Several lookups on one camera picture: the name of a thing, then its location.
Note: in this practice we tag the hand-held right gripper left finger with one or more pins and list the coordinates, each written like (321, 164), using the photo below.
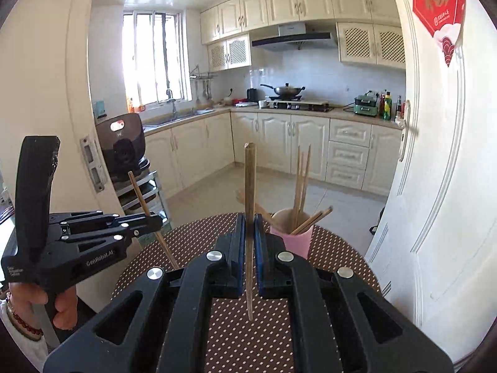
(241, 248)

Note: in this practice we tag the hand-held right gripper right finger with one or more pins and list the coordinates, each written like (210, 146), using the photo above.
(259, 248)

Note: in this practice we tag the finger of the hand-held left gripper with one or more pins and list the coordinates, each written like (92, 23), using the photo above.
(97, 216)
(128, 228)

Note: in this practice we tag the pink cup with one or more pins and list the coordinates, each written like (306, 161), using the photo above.
(299, 246)

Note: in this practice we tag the person's left forearm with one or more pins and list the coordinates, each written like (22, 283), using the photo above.
(19, 349)

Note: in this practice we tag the person's left hand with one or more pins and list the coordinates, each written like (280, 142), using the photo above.
(66, 307)

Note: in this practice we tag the metal kitchen rack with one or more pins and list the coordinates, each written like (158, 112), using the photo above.
(161, 190)

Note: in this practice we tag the black cooking pot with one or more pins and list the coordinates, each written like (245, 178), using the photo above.
(143, 165)

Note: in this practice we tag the dark brown rice cooker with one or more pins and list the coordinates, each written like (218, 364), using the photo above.
(120, 140)

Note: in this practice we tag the brown polka dot tablecloth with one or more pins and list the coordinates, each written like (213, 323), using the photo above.
(233, 338)

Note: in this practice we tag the cream lower kitchen cabinets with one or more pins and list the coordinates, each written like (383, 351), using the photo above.
(271, 140)

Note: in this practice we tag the cream kitchen cabinets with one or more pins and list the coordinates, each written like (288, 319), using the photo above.
(310, 0)
(271, 140)

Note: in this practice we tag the steel kitchen sink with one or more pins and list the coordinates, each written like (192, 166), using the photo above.
(178, 117)

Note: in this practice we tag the sink faucet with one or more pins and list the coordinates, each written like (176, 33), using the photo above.
(172, 105)

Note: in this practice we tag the cream door with latch plate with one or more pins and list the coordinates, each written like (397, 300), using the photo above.
(81, 66)

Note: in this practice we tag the gas stove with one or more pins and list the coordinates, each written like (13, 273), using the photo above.
(303, 105)

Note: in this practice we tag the black kettle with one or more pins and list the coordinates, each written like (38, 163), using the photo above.
(252, 95)

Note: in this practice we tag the kitchen countertop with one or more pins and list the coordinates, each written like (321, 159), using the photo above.
(341, 113)

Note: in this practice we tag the black wok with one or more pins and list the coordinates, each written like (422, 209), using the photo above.
(287, 91)

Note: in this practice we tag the kitchen window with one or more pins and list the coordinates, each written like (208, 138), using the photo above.
(155, 58)

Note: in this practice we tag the green countertop appliance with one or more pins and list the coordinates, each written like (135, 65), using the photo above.
(365, 105)

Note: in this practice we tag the range hood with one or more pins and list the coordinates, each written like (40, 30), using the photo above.
(291, 37)

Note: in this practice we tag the cream upper kitchen cabinets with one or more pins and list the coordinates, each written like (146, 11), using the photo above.
(310, 0)

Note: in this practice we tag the wall utensil rail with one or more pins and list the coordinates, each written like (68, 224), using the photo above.
(202, 79)

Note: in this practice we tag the red wall poster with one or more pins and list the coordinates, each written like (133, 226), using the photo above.
(438, 0)

